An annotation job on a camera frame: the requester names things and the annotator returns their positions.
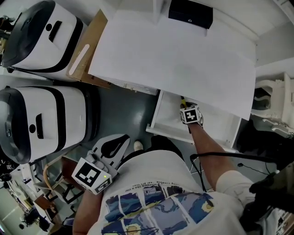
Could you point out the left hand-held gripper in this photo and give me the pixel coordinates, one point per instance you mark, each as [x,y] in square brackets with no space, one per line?
[88,175]

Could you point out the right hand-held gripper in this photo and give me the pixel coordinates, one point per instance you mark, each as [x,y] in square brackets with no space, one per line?
[190,115]

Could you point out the yellow black screwdriver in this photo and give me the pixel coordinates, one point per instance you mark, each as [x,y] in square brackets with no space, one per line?
[183,102]

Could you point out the white drawer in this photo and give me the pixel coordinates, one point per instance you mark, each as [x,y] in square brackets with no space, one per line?
[167,117]

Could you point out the person's left forearm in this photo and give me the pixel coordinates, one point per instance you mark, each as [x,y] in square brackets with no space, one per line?
[86,213]

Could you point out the person's right forearm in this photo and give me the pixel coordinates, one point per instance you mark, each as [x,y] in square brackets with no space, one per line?
[207,153]

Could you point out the person's left hand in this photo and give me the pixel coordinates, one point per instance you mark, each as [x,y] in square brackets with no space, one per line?
[97,161]

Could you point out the person's white shoe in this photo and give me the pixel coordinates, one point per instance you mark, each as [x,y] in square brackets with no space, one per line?
[138,145]

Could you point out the person's black trousers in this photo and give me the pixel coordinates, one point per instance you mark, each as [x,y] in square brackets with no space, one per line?
[166,143]

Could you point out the white cabinet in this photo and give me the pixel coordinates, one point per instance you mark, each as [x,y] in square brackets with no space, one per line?
[172,59]

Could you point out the person's white printed shirt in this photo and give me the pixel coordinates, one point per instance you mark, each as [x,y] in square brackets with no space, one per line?
[165,183]

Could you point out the wooden chair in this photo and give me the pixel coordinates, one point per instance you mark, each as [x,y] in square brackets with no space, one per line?
[62,181]

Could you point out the white black appliance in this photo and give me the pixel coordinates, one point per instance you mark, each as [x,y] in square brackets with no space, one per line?
[41,39]
[46,121]

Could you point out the white ornate chair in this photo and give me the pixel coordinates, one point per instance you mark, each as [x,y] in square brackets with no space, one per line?
[279,101]

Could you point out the brown cardboard box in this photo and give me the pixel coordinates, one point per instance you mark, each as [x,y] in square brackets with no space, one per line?
[86,55]

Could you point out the black box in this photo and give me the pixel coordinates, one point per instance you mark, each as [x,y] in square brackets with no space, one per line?
[190,12]

